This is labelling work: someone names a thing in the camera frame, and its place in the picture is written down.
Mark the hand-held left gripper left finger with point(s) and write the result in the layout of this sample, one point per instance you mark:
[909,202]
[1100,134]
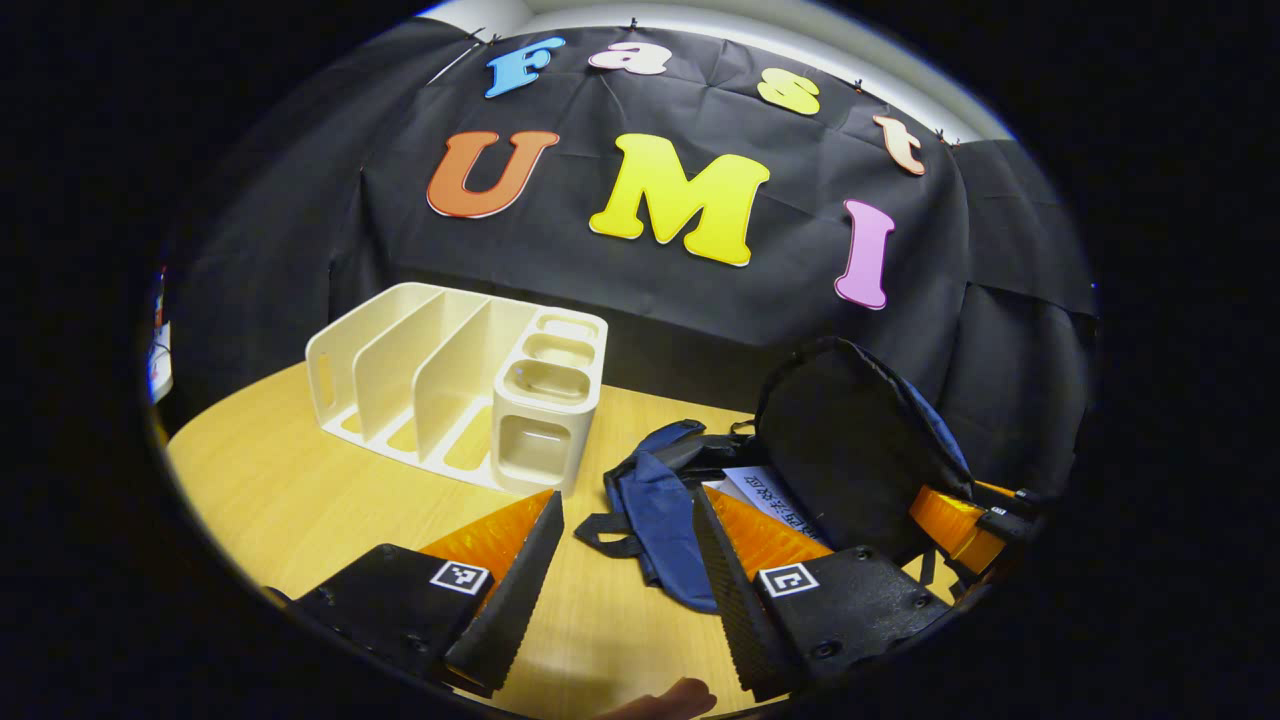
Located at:
[510,600]

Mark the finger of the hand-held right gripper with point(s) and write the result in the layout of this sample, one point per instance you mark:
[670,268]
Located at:
[955,525]

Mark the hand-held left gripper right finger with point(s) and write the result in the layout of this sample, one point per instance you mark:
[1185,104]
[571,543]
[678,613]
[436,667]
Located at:
[740,600]

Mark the purple grey book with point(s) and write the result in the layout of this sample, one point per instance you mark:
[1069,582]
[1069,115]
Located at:
[775,495]

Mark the navy blue schoolbag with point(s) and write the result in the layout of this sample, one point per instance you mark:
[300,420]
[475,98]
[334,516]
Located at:
[850,440]

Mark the cream plastic bookshelf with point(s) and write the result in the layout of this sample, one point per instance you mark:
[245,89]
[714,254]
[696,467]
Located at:
[545,430]

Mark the black backdrop cloth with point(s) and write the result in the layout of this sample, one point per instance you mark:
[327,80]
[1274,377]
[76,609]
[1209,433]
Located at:
[600,280]

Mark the computer monitor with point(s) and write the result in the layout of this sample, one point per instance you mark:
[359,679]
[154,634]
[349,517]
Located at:
[160,340]

